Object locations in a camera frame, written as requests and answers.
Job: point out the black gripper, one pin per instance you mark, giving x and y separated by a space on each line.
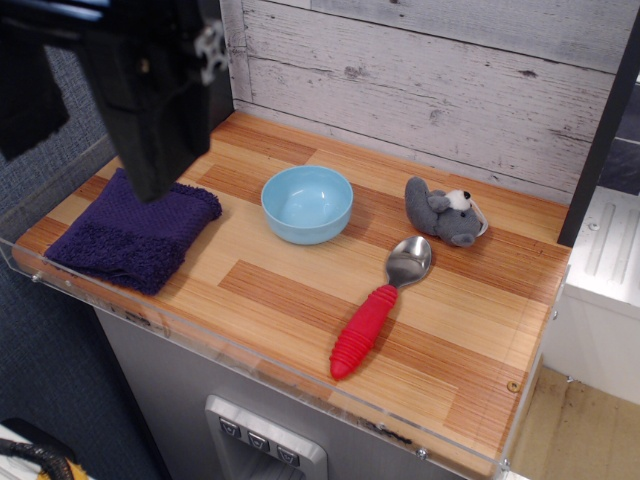
148 65

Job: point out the red handled metal spoon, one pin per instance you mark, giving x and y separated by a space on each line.
407 263

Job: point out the purple folded cloth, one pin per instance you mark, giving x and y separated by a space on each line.
133 244

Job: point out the light blue bowl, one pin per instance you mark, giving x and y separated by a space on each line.
307 205

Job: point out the grey plush koala toy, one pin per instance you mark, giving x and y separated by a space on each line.
454 217

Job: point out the grey toy fridge dispenser panel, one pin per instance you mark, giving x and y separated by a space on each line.
260 442

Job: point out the white ribbed plastic bin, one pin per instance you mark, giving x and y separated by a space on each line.
605 256

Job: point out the black vertical post left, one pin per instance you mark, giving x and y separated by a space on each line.
221 102

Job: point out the black vertical post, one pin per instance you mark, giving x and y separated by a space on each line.
619 96
221 102

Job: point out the clear acrylic guard rail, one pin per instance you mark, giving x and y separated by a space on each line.
246 326

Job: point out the black vertical post right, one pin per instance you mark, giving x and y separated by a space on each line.
619 96

